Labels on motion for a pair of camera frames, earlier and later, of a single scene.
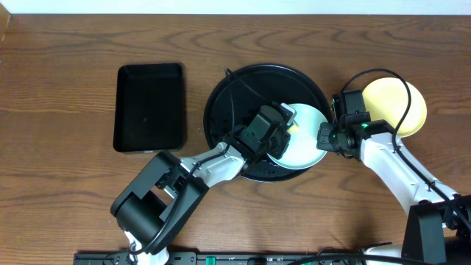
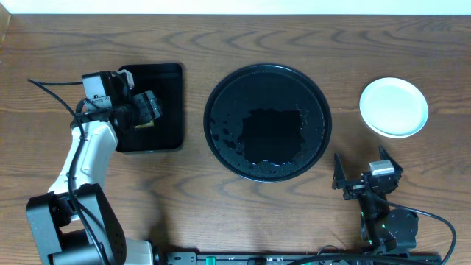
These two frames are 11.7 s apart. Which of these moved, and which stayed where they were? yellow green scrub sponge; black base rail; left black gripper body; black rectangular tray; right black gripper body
Moved: yellow green scrub sponge; left black gripper body; right black gripper body
Stayed: black rectangular tray; black base rail
